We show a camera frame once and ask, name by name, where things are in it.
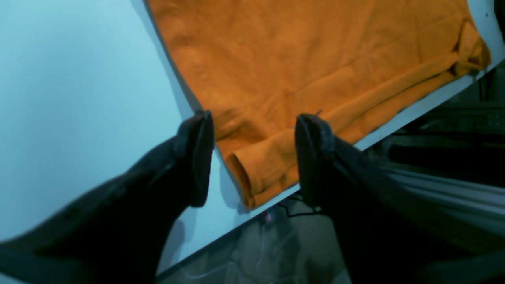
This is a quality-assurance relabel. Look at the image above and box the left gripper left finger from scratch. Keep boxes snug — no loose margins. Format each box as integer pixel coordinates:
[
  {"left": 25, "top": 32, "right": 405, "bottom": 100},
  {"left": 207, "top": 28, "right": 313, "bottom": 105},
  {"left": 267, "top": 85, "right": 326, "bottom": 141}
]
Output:
[{"left": 0, "top": 111, "right": 214, "bottom": 284}]

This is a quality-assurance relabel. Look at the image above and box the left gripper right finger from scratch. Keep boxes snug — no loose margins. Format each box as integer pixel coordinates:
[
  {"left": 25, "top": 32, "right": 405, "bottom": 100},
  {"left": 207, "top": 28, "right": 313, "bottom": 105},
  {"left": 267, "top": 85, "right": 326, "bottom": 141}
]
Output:
[{"left": 295, "top": 114, "right": 504, "bottom": 284}]

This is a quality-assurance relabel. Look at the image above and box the orange t-shirt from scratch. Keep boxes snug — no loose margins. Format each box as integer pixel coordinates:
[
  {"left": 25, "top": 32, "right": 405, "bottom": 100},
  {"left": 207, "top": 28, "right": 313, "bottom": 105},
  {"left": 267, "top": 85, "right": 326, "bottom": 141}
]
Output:
[{"left": 148, "top": 0, "right": 491, "bottom": 209}]

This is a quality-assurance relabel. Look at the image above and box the aluminium frame rail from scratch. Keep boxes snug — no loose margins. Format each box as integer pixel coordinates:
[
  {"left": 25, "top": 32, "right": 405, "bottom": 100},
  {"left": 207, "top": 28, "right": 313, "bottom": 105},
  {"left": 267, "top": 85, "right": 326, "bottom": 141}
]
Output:
[{"left": 382, "top": 167, "right": 505, "bottom": 236}]

